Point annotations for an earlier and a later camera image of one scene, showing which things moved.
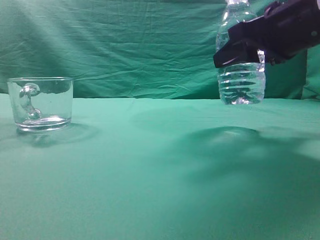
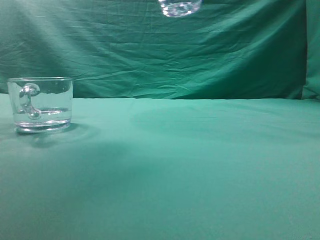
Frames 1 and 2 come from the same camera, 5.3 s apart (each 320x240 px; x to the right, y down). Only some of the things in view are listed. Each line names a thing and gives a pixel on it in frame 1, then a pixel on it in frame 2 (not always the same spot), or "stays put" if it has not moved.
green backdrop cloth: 155,48 stays put
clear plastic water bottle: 242,84 → 179,8
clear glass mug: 41,104 stays put
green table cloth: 164,168 stays put
